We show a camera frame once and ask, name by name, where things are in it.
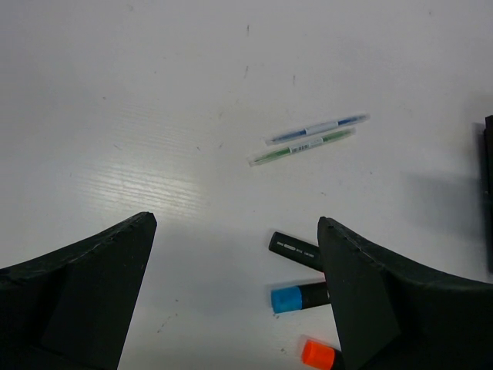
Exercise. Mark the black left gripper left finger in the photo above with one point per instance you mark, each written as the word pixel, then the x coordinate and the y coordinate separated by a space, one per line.
pixel 71 308

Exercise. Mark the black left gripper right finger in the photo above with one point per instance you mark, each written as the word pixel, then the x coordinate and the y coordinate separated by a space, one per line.
pixel 394 313

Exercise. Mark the pink highlighter marker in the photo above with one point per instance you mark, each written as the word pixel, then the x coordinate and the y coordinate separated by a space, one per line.
pixel 296 250

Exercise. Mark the green pen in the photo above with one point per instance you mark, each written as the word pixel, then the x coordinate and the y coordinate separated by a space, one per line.
pixel 299 147

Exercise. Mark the blue pen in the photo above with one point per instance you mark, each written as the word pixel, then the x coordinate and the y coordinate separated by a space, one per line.
pixel 317 128

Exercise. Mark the orange highlighter marker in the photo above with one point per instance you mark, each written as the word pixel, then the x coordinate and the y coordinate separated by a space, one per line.
pixel 321 356

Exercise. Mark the blue highlighter marker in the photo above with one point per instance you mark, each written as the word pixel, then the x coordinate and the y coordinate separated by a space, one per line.
pixel 299 297

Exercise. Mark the black compartment organizer tray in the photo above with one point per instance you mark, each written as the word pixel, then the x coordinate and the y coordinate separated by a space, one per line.
pixel 483 139

